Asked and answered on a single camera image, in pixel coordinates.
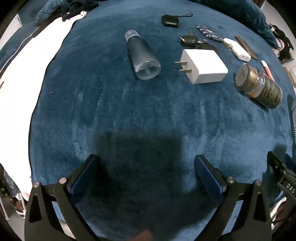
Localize white red lip balm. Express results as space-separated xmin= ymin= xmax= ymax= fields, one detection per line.
xmin=261 ymin=60 xmax=275 ymax=81

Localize blue plush blanket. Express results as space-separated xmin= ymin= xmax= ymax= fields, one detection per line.
xmin=29 ymin=0 xmax=296 ymax=241

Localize white wall charger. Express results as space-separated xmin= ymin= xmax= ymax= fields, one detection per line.
xmin=174 ymin=49 xmax=229 ymax=85

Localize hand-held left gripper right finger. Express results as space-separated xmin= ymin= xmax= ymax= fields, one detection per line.
xmin=195 ymin=155 xmax=272 ymax=241

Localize white sheet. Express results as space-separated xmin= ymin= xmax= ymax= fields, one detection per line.
xmin=0 ymin=11 xmax=87 ymax=183

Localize gold black can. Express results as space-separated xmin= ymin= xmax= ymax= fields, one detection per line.
xmin=235 ymin=64 xmax=283 ymax=109

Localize black small case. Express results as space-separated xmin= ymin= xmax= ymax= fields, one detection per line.
xmin=161 ymin=13 xmax=193 ymax=28

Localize black cloth item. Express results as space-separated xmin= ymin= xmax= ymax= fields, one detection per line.
xmin=269 ymin=23 xmax=294 ymax=63

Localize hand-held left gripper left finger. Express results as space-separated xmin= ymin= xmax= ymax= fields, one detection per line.
xmin=24 ymin=154 xmax=102 ymax=241

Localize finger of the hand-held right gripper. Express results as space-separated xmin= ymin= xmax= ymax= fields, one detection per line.
xmin=267 ymin=151 xmax=296 ymax=183
xmin=285 ymin=153 xmax=296 ymax=171

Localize dark teal tube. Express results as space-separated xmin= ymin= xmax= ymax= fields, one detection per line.
xmin=125 ymin=30 xmax=161 ymax=81

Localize white usb adapter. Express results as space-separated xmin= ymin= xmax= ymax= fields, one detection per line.
xmin=223 ymin=38 xmax=251 ymax=62

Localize brown comb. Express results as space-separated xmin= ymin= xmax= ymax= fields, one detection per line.
xmin=234 ymin=35 xmax=259 ymax=61

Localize pill blister pack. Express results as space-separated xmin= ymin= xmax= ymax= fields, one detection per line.
xmin=195 ymin=24 xmax=223 ymax=42

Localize blue quilted duvet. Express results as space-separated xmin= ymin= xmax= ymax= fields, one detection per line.
xmin=201 ymin=0 xmax=278 ymax=47

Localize black car key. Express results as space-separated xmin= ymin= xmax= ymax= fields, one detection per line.
xmin=179 ymin=30 xmax=218 ymax=50

